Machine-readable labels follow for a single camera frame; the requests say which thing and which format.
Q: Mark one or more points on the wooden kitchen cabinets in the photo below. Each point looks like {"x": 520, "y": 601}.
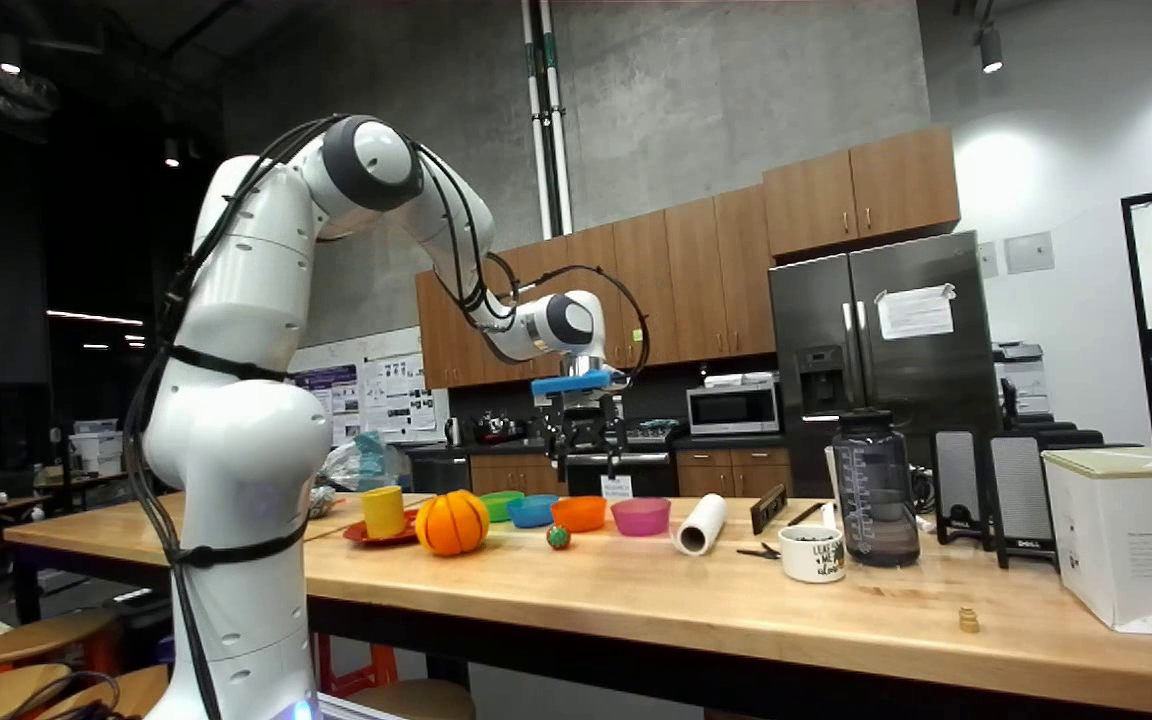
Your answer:
{"x": 689, "y": 282}

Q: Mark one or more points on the white cup with beans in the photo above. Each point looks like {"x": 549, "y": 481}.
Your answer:
{"x": 813, "y": 553}

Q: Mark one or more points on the pink plastic bowl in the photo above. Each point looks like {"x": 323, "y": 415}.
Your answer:
{"x": 642, "y": 519}

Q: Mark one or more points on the silver microwave oven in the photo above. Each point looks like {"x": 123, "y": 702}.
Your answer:
{"x": 747, "y": 411}

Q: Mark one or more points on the blue plastic bowl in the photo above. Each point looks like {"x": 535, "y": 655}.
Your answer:
{"x": 535, "y": 508}

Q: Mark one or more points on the white paper towel roll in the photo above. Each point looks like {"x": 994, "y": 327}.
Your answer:
{"x": 700, "y": 525}

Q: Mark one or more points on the red plastic plate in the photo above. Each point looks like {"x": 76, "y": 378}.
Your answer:
{"x": 364, "y": 536}

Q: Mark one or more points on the yellow ribbed cup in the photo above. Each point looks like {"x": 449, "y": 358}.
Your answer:
{"x": 380, "y": 508}

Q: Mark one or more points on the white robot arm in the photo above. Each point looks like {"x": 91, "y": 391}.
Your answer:
{"x": 223, "y": 421}

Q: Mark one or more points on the stainless steel refrigerator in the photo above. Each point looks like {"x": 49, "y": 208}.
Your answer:
{"x": 888, "y": 327}

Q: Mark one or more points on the orange plastic bowl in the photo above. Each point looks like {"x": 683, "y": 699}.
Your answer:
{"x": 583, "y": 515}

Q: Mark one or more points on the orange plush basketball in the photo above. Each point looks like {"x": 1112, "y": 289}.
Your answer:
{"x": 452, "y": 525}

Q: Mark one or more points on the round beige stool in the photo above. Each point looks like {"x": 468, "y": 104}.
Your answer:
{"x": 76, "y": 639}

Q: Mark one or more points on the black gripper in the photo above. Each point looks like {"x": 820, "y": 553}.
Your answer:
{"x": 572, "y": 426}

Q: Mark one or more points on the green plastic bowl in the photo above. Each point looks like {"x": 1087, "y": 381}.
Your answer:
{"x": 500, "y": 505}

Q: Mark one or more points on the white cardboard box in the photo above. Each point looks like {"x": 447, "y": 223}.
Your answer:
{"x": 1100, "y": 519}

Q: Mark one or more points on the black stand frame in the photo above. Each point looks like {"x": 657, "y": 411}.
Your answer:
{"x": 994, "y": 488}

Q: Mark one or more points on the dark translucent water bottle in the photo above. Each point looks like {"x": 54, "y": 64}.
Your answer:
{"x": 872, "y": 488}

